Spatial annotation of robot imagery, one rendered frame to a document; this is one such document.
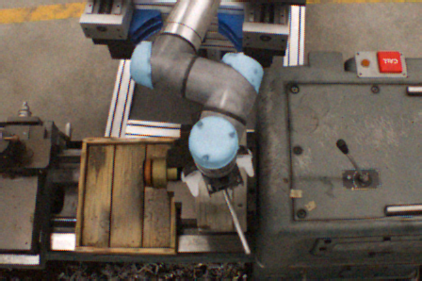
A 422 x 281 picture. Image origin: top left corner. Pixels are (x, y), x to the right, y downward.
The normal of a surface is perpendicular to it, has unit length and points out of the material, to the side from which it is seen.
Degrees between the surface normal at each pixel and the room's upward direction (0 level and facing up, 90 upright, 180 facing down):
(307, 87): 0
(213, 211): 57
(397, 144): 0
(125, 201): 0
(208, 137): 11
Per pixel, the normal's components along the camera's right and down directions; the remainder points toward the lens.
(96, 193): -0.04, -0.39
